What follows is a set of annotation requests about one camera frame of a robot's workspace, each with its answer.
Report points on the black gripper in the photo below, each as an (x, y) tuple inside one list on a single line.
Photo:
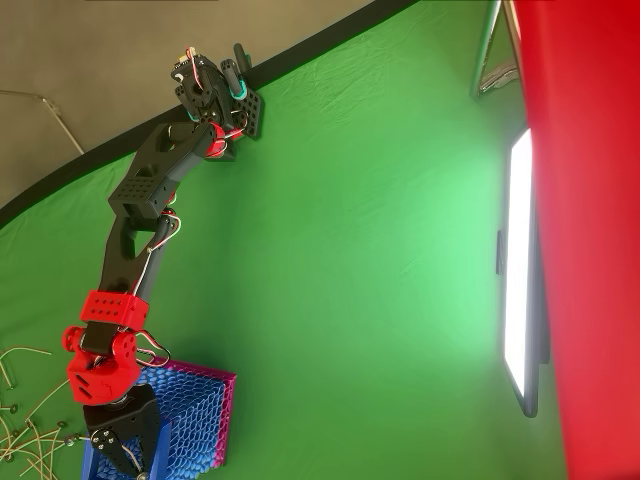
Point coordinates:
[(126, 417)]

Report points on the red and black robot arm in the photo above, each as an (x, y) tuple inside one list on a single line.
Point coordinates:
[(140, 190)]

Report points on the blue and magenta lattice basket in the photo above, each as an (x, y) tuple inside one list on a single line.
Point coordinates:
[(195, 410)]

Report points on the green table cloth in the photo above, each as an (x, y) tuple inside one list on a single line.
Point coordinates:
[(350, 250)]

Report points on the black teal table clamp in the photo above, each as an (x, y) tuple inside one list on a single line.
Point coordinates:
[(231, 75)]

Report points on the chrome tube stand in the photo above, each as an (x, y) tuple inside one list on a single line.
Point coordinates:
[(481, 60)]

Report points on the red blurred foreground post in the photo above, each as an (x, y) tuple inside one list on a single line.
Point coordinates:
[(590, 200)]

